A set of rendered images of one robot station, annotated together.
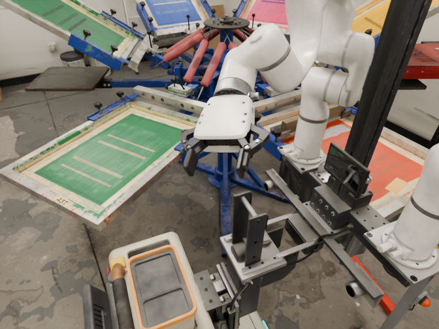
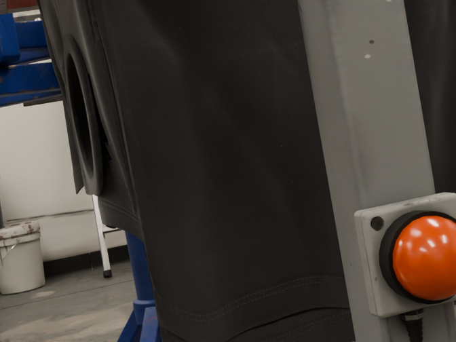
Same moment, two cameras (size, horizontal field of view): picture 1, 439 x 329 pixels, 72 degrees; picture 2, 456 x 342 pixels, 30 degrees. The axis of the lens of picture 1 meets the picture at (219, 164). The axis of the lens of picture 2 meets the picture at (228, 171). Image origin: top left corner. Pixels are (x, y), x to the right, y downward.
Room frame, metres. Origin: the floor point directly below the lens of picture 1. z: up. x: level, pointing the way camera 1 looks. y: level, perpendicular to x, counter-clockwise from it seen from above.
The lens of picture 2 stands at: (0.20, -0.82, 0.72)
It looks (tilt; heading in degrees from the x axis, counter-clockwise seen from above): 3 degrees down; 16
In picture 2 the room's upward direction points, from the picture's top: 10 degrees counter-clockwise
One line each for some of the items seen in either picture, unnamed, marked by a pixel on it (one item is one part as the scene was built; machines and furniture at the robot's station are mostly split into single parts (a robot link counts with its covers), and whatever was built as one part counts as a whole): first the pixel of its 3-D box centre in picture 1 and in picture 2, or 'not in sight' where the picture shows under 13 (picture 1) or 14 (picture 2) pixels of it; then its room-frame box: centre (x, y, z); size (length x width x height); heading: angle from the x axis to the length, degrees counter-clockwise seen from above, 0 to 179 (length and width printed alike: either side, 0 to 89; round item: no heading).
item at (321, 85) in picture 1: (321, 94); not in sight; (0.88, -0.32, 1.37); 0.13 x 0.10 x 0.16; 54
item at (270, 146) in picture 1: (264, 138); not in sight; (1.24, -0.22, 0.98); 0.30 x 0.05 x 0.07; 31
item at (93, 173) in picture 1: (137, 118); not in sight; (1.29, 0.40, 1.05); 1.08 x 0.61 x 0.23; 151
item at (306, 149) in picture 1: (305, 136); not in sight; (0.88, -0.30, 1.21); 0.16 x 0.13 x 0.15; 113
